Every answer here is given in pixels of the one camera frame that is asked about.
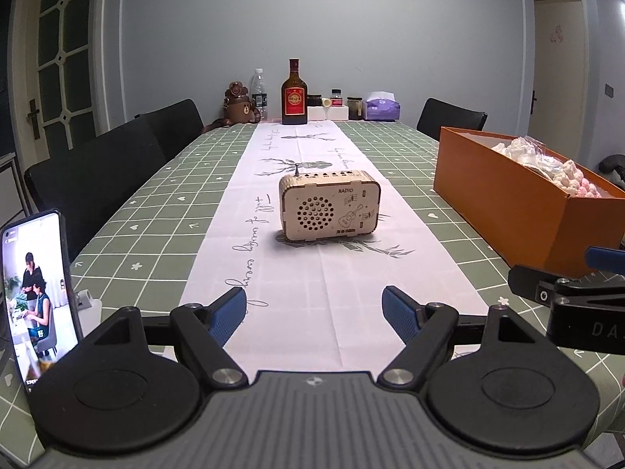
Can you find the black chair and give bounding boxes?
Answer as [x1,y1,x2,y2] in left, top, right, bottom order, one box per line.
[416,98,489,143]
[23,116,169,262]
[134,98,205,162]

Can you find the white deer print table runner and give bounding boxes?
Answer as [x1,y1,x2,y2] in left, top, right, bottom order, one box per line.
[178,121,499,360]

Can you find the glass paned door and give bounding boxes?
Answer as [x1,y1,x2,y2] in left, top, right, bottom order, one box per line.
[10,0,115,172]

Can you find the wooden radio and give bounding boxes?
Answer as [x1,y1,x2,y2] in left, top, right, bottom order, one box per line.
[278,161,382,242]

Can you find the purple tissue pack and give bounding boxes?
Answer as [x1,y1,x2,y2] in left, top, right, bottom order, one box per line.
[364,90,402,121]

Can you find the white phone stand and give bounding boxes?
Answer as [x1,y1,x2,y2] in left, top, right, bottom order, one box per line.
[73,289,103,338]

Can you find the brown bottle with red label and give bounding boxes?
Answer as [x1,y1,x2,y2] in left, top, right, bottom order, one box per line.
[280,59,308,125]

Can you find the orange cardboard box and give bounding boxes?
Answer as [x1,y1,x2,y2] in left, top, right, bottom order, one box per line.
[433,126,625,279]

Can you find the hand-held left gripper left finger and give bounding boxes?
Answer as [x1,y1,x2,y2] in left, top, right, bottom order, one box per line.
[93,287,247,387]

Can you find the brown bear figure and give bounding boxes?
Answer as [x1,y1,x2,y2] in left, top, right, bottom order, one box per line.
[201,81,259,134]

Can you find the cream door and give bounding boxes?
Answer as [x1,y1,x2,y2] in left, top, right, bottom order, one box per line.
[530,0,587,167]

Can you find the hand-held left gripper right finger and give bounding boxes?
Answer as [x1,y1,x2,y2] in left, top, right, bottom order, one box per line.
[376,286,538,387]

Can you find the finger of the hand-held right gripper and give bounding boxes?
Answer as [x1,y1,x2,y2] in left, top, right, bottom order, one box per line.
[585,247,625,272]
[508,265,625,310]

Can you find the dark door handle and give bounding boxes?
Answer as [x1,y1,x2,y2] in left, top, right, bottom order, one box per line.
[27,99,42,140]

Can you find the white flat box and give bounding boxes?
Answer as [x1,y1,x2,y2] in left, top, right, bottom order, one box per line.
[307,105,350,122]

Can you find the clear plastic water bottle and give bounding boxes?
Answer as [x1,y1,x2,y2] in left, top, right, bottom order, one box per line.
[251,68,269,123]

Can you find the black smartphone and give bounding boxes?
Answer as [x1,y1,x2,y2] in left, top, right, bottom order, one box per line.
[0,209,84,394]

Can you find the clear bag pink white puffs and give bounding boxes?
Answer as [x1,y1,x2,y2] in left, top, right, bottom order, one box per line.
[489,134,602,199]

